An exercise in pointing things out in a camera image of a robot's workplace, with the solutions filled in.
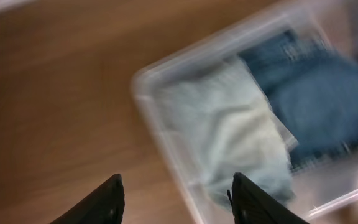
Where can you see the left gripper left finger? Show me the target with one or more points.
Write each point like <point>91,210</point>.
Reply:
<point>104,205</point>

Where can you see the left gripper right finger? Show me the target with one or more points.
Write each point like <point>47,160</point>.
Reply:
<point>251,205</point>

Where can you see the light washed jeans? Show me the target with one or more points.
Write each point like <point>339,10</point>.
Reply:
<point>227,124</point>

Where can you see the dark blue jeans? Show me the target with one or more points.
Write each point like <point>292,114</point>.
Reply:
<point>313,91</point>

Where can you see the clear plastic storage bin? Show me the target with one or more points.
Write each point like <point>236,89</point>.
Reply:
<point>320,188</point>

